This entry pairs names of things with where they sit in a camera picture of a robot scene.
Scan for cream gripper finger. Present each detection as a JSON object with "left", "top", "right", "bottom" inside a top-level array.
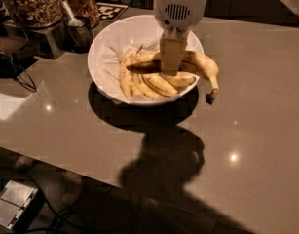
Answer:
[{"left": 160, "top": 38, "right": 187, "bottom": 76}]

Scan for white plastic spoon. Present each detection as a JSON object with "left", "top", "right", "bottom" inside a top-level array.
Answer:
[{"left": 60, "top": 0, "right": 84, "bottom": 27}]

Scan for metal jar stand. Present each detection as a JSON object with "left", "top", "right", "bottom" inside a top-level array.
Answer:
[{"left": 26, "top": 21, "right": 69, "bottom": 59}]

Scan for black floor cables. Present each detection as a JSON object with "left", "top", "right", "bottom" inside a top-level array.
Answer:
[{"left": 21, "top": 169, "right": 137, "bottom": 234}]

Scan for banana in bowl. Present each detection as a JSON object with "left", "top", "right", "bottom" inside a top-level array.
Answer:
[
  {"left": 119, "top": 50, "right": 142, "bottom": 98},
  {"left": 142, "top": 73, "right": 178, "bottom": 97}
]

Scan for black device with cable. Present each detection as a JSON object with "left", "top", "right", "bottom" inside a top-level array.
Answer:
[{"left": 0, "top": 21, "right": 39, "bottom": 93}]

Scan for black white fiducial marker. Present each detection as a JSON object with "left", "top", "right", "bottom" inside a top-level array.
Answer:
[{"left": 97, "top": 2, "right": 128, "bottom": 22}]

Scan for grey box on floor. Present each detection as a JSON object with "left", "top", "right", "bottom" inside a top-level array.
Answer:
[{"left": 0, "top": 180, "right": 38, "bottom": 230}]

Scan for large glass nut jar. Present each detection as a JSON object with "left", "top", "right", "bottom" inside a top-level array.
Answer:
[{"left": 4, "top": 0, "right": 63, "bottom": 28}]

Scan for white bowl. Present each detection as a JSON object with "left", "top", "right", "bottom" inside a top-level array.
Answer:
[{"left": 87, "top": 14, "right": 206, "bottom": 107}]

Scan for front small banana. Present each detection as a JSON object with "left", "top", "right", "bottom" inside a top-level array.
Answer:
[{"left": 132, "top": 74, "right": 159, "bottom": 100}]

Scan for right spotted banana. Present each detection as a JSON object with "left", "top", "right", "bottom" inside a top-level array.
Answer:
[{"left": 162, "top": 72, "right": 196, "bottom": 89}]

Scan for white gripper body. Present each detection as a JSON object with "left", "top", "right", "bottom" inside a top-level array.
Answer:
[{"left": 153, "top": 0, "right": 207, "bottom": 39}]

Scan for yellow banana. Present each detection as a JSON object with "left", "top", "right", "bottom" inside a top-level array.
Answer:
[{"left": 127, "top": 51, "right": 219, "bottom": 104}]

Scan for small glass snack jar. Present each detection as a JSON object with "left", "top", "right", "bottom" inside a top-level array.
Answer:
[{"left": 68, "top": 0, "right": 99, "bottom": 28}]

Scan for dark cup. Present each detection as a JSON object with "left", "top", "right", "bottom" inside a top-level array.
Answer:
[{"left": 64, "top": 16, "right": 93, "bottom": 53}]

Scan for left banana in bowl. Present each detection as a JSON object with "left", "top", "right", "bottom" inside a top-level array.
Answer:
[{"left": 119, "top": 50, "right": 142, "bottom": 98}]

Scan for middle banana in bowl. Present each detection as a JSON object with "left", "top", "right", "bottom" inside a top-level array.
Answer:
[{"left": 142, "top": 73, "right": 178, "bottom": 97}]

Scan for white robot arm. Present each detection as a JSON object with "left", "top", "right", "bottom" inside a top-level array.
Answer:
[{"left": 153, "top": 0, "right": 299, "bottom": 75}]

